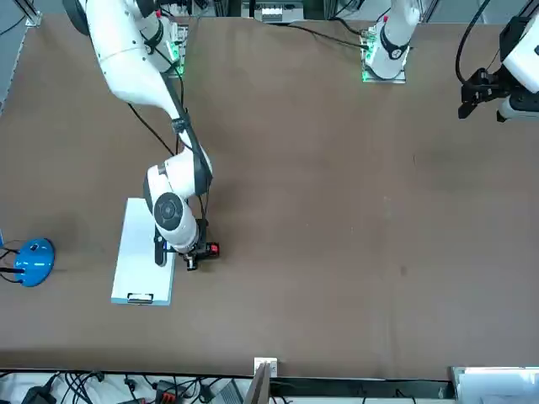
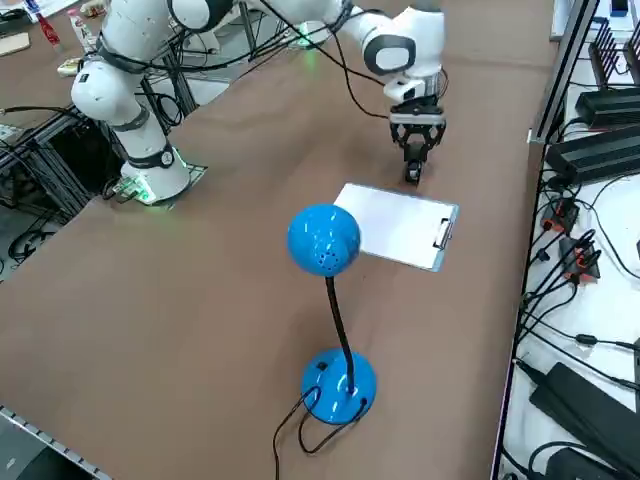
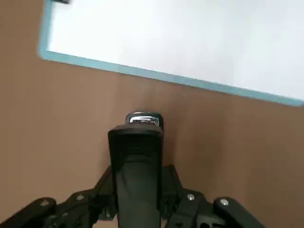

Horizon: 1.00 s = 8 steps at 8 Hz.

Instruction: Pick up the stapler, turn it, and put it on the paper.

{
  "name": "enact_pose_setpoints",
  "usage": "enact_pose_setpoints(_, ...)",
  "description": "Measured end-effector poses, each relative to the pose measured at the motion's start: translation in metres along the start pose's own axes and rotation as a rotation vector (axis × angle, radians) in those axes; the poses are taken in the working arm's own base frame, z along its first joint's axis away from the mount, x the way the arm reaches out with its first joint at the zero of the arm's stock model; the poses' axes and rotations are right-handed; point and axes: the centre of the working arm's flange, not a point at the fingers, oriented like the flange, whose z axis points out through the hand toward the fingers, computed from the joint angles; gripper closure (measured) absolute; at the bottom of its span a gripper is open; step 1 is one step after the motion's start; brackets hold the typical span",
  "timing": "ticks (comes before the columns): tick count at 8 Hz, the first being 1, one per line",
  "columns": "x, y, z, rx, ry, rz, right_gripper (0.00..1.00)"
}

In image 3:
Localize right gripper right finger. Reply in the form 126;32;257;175
161;163;269;228

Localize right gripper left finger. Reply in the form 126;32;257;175
0;163;117;228

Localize light blue clipboard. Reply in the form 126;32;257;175
37;0;304;107

